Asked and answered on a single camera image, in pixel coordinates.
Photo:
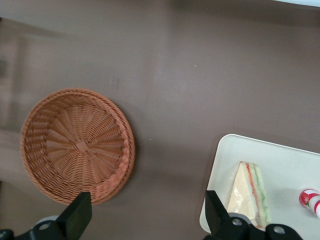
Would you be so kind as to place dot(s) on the red white yogurt cup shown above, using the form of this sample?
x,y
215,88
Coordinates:
x,y
310,200

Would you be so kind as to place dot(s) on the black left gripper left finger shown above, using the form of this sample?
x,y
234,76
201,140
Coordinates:
x,y
75,217

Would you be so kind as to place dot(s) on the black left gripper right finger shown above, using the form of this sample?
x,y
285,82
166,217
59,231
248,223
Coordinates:
x,y
220,220

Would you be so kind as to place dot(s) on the round brown wicker basket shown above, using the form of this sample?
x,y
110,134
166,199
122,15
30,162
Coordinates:
x,y
75,145

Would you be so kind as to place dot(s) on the beige plastic tray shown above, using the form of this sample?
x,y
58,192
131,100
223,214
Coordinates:
x,y
287,170

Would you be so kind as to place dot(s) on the triangle sandwich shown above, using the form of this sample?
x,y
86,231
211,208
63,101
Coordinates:
x,y
242,190

